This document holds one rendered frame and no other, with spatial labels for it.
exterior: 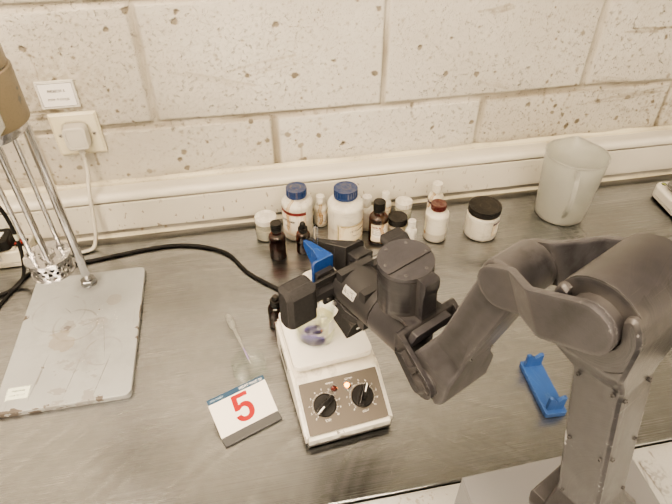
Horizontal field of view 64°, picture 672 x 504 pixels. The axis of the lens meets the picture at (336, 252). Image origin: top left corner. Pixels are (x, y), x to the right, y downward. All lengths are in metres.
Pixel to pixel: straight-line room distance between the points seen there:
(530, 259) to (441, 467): 0.46
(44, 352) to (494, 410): 0.72
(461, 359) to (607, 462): 0.14
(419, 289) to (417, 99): 0.70
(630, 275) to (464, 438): 0.54
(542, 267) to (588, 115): 0.99
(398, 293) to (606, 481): 0.23
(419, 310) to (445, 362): 0.06
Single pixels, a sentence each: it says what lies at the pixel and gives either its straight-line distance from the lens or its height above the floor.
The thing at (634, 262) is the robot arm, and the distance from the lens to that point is 0.35.
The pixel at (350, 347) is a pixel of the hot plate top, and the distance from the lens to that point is 0.80.
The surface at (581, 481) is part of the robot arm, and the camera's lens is 0.48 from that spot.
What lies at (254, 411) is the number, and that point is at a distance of 0.84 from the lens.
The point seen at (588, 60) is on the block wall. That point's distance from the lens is 1.31.
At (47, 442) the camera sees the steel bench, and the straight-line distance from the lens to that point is 0.92.
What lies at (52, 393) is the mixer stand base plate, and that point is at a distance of 0.95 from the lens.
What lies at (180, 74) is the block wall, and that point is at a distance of 1.08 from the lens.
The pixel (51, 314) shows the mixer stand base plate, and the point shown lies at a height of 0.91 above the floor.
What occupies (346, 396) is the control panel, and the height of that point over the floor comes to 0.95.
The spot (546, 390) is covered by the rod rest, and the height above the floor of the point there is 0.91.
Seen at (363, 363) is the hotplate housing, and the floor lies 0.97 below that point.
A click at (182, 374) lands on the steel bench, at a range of 0.92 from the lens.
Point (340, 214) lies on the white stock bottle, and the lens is 1.04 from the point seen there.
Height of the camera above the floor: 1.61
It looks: 40 degrees down
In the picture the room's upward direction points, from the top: straight up
